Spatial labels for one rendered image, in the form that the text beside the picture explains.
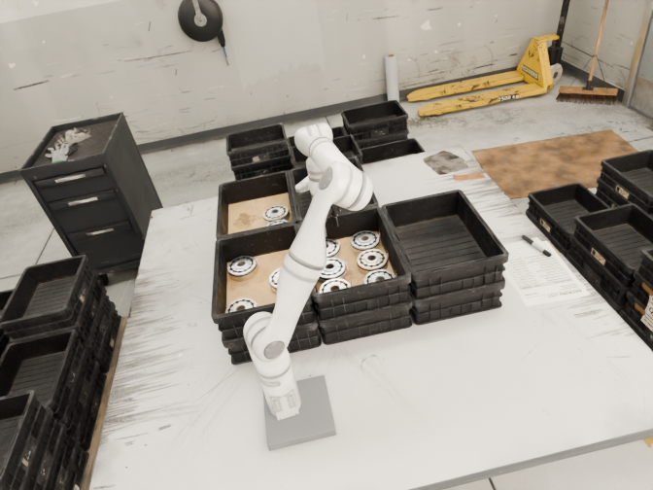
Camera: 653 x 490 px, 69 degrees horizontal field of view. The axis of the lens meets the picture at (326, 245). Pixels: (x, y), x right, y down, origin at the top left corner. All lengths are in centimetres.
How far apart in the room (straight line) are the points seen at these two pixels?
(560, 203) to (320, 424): 202
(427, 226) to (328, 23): 318
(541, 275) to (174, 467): 130
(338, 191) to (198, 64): 377
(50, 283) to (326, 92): 313
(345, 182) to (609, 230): 179
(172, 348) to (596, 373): 131
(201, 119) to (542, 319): 388
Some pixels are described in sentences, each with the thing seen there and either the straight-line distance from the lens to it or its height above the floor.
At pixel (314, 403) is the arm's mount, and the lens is 140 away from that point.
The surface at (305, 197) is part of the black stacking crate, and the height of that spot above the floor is 83.
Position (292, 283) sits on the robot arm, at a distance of 108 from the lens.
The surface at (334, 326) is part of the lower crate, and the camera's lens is 150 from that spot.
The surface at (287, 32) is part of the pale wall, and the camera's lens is 464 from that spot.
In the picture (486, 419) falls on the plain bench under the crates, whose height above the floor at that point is 70.
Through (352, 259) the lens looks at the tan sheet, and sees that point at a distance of 164.
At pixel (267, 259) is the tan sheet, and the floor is 83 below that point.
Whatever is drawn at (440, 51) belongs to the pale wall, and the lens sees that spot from 505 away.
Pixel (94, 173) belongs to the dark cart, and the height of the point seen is 80.
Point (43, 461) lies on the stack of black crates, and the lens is 207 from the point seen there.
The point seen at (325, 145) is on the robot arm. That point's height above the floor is 136.
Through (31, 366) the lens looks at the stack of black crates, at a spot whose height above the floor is 38.
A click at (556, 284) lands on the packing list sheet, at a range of 177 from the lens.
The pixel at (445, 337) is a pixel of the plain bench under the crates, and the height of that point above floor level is 70.
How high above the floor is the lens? 188
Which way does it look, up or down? 38 degrees down
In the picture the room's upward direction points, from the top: 10 degrees counter-clockwise
